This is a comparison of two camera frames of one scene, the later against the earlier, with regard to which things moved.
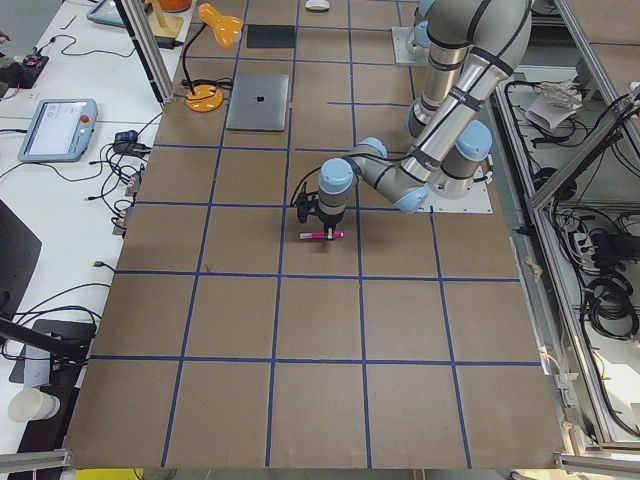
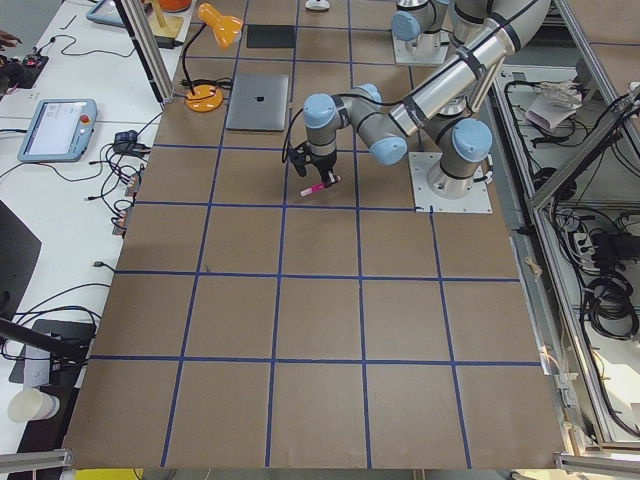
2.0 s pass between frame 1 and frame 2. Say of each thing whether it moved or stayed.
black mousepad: stayed
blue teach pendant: stayed
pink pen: moved
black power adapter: stayed
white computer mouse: stayed
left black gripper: moved
